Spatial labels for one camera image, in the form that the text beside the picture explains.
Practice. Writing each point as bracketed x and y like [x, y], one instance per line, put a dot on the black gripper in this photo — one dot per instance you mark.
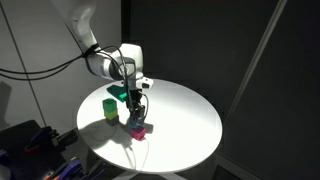
[136, 101]

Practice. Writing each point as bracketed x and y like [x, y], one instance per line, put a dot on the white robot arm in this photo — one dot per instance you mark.
[100, 50]

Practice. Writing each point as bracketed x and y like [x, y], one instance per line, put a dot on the pink block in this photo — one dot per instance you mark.
[138, 133]

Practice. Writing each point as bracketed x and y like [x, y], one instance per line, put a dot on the dark grey block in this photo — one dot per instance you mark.
[112, 120]

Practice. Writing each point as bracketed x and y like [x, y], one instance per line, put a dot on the green block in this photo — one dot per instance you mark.
[109, 105]

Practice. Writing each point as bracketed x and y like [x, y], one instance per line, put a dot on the purple clamp with orange tip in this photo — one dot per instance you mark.
[68, 168]

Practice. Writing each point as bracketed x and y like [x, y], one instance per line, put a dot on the blue clamp with red grip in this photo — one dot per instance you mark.
[37, 138]

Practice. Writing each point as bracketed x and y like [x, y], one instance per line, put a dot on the diagonal metal bar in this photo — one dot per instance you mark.
[258, 53]

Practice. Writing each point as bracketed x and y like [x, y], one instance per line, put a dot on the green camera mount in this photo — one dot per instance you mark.
[117, 92]

